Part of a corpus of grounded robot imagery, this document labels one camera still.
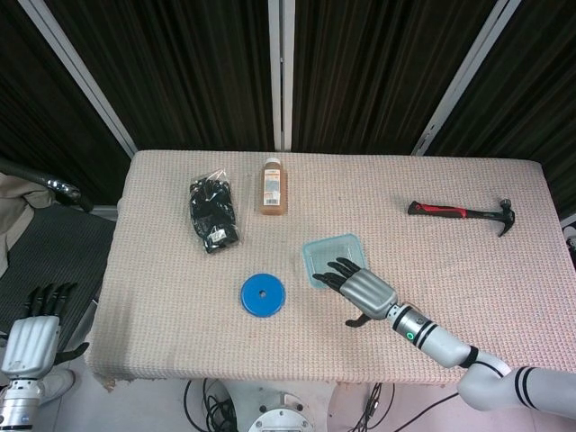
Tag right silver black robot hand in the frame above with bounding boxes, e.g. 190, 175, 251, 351
313, 256, 400, 329

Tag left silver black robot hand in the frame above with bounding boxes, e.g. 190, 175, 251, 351
0, 282, 90, 382

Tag teal container lid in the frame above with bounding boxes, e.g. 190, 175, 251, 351
301, 232, 368, 292

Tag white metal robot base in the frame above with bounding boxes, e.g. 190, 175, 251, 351
227, 380, 348, 432

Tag clear plastic container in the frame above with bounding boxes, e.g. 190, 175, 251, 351
299, 236, 366, 292

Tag white shoe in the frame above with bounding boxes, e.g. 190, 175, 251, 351
40, 368, 77, 402

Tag blue round disc with hole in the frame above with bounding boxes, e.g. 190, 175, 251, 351
238, 273, 288, 318

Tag black mesh office chair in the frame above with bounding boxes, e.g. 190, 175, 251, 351
0, 157, 119, 352

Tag beige cloth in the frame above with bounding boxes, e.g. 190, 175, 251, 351
0, 173, 51, 276

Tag brown liquid plastic bottle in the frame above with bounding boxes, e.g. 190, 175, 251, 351
258, 157, 288, 217

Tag pink waffle tablecloth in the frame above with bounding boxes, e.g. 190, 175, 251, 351
83, 149, 576, 393

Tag black gloves in clear bag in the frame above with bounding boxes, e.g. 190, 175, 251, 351
187, 166, 253, 257

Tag black white object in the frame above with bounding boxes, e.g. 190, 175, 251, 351
561, 215, 576, 263

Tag black pleated curtain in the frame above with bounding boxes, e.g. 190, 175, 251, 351
0, 0, 576, 221

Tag hammer with red black handle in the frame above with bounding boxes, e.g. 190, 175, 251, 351
408, 197, 518, 239

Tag black cable bundle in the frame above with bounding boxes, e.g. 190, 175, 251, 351
354, 382, 460, 432
183, 377, 247, 432

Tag white frame post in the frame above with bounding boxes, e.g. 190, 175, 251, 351
17, 0, 139, 159
411, 0, 512, 158
267, 0, 295, 152

